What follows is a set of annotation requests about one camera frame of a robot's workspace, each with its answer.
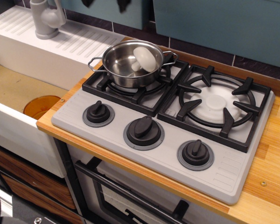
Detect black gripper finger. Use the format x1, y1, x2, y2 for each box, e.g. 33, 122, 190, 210
117, 0, 131, 13
82, 0, 94, 7

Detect stainless steel pot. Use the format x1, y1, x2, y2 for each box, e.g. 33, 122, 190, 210
88, 40, 179, 89

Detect black left stove knob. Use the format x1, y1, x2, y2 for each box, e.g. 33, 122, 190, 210
82, 100, 115, 128

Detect black stove knob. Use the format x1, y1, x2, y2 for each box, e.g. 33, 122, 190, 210
177, 140, 215, 171
82, 100, 115, 128
123, 116, 165, 151

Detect black middle stove knob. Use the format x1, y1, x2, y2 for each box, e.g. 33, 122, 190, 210
123, 116, 165, 151

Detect grey toy stove top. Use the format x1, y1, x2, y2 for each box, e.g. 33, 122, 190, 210
50, 59, 276, 206

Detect black right stove knob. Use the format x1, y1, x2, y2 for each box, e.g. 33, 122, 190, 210
177, 140, 215, 171

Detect grey toy faucet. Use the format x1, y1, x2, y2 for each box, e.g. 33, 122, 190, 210
30, 0, 66, 40

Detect black left burner grate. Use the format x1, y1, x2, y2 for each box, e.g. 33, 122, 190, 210
82, 60, 189, 117

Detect black burner grate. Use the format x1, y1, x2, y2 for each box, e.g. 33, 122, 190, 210
82, 60, 189, 117
157, 65, 273, 153

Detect white toy sink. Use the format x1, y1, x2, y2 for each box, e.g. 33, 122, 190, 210
0, 6, 123, 178

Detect orange sink drain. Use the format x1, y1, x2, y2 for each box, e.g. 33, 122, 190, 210
23, 95, 61, 120

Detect black right burner grate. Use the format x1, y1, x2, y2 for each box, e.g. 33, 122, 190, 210
157, 65, 273, 153

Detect wooden drawer fronts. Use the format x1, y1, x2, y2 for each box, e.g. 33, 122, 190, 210
0, 146, 82, 224

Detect oven door with black handle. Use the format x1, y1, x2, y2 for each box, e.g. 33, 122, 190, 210
74, 157, 199, 224

